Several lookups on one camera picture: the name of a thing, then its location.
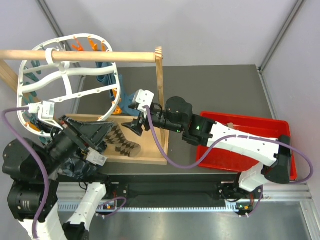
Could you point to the wooden rack base tray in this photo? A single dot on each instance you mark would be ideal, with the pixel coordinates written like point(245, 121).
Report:
point(149, 153)

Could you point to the brown argyle sock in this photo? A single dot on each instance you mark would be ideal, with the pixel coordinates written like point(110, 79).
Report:
point(123, 146)
point(231, 125)

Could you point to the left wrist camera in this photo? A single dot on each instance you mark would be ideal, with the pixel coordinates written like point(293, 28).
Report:
point(44, 111)

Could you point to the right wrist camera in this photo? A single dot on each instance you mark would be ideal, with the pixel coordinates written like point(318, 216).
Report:
point(141, 99)

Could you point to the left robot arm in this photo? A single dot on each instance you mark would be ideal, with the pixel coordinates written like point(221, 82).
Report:
point(33, 199)

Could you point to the red plastic tray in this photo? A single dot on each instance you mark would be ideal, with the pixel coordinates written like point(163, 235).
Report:
point(220, 159)

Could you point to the orange clip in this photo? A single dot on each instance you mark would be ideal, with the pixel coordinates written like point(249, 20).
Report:
point(117, 111)
point(32, 126)

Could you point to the white plastic sock hanger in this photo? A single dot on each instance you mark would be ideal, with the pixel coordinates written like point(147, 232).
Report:
point(64, 72)

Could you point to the teal clip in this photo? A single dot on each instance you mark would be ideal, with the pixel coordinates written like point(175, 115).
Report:
point(31, 75)
point(29, 98)

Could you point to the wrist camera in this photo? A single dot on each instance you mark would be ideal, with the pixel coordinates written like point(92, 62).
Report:
point(44, 111)
point(141, 99)

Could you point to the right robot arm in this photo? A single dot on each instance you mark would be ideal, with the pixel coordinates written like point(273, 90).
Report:
point(272, 154)

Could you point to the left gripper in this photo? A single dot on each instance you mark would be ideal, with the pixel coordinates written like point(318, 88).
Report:
point(86, 134)

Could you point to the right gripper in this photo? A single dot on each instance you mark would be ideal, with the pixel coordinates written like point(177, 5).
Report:
point(137, 126)

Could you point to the wooden rod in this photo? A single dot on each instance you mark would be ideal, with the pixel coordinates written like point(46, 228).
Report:
point(79, 56)

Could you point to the wooden rack upright post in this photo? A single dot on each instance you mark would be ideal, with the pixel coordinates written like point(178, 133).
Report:
point(159, 75)

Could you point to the teal blue sock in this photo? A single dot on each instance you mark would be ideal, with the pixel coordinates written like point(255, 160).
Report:
point(126, 100)

